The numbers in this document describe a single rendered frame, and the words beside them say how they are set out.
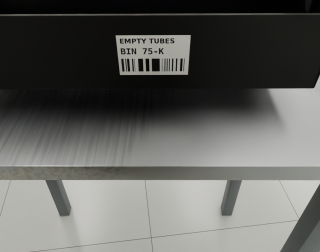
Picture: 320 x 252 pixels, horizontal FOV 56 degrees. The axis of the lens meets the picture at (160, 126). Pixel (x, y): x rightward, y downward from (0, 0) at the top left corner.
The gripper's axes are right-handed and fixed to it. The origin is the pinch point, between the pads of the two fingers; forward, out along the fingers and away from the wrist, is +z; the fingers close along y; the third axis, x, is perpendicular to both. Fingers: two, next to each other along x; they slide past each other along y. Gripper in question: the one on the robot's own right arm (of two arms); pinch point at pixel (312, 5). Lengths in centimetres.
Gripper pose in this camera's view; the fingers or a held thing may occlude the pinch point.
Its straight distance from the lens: 52.9
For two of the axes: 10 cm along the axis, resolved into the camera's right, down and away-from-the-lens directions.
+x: 0.1, 6.8, -7.3
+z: 0.1, 7.3, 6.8
